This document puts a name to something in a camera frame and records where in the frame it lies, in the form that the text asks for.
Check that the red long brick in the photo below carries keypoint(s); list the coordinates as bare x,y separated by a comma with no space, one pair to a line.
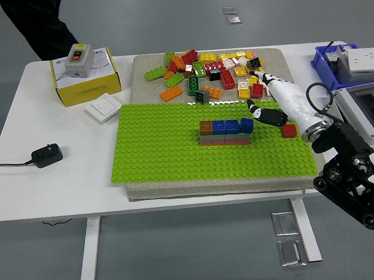
214,65
190,56
228,79

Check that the lime green long brick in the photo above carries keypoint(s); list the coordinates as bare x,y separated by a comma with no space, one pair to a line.
155,73
169,58
173,80
198,68

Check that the metal floor hatch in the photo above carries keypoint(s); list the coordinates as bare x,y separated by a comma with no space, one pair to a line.
290,253
284,224

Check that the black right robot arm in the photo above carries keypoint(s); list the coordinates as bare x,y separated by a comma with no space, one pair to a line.
343,139

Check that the grey electrical enclosure box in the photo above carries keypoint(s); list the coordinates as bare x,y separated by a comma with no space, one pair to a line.
369,106

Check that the green studded baseplate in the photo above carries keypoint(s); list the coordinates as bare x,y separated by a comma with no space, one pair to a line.
159,151

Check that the yellow flat brick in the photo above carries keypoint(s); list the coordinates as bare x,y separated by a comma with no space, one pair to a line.
223,57
241,55
249,55
231,55

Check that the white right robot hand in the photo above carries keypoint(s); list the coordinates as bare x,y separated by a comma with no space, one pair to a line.
290,97

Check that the small orange brick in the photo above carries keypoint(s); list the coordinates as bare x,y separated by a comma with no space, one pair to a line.
168,75

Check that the black power adapter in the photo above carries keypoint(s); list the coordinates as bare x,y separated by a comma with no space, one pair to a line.
46,156

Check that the yellow and white cardboard box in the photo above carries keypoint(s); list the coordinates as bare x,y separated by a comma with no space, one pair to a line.
87,87

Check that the yellow square brick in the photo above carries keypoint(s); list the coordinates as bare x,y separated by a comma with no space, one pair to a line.
240,72
253,82
244,93

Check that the white and orange device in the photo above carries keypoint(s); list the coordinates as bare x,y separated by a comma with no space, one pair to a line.
336,54

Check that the orange long brick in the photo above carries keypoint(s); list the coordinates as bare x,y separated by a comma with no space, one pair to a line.
213,92
171,93

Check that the small metal floor plate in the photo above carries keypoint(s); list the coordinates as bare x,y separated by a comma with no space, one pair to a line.
228,11
234,20

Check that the black brick with round hole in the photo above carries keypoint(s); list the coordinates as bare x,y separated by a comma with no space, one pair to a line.
254,64

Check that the grey-brown foam mat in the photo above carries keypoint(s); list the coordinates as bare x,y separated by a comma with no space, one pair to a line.
138,92

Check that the sage green brick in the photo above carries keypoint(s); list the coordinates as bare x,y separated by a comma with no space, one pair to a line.
231,137
212,138

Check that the black square brick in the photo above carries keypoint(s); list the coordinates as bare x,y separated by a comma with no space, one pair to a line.
214,74

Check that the brown square brick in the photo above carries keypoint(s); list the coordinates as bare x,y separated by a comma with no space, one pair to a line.
206,127

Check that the red square brick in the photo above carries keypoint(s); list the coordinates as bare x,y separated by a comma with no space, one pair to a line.
257,91
289,131

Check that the blue plastic bin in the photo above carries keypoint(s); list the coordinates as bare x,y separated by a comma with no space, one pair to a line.
320,68

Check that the white square brick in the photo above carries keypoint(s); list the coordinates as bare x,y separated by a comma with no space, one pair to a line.
229,64
267,92
243,61
243,84

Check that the small pink brick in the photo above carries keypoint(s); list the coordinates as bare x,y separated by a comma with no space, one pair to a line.
235,61
254,52

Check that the grey block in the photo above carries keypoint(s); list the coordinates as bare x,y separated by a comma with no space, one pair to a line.
364,77

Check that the light grey square brick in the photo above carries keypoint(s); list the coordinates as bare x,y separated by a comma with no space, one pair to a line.
245,136

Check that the dark grey square brick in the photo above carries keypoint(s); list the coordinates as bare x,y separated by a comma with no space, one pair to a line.
202,97

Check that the small blue square brick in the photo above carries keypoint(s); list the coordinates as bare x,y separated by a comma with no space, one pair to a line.
246,125

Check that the white table leg with foot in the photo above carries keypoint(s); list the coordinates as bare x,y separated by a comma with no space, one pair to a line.
306,230

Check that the person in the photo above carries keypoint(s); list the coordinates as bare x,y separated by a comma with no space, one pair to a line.
31,18

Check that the grey push-button switch box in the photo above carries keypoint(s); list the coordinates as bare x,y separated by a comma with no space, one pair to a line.
79,59

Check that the dark green long brick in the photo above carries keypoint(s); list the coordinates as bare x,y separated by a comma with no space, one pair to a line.
278,110

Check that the white wall socket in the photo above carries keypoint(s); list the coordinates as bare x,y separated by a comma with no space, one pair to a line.
363,59

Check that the white wall switch panel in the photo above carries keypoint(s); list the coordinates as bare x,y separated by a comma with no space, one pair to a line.
103,108

